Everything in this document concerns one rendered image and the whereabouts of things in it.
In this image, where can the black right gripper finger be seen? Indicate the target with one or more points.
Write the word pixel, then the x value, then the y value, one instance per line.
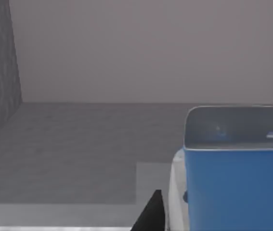
pixel 153 214

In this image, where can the blue and white box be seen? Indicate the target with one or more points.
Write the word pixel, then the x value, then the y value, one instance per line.
pixel 235 183

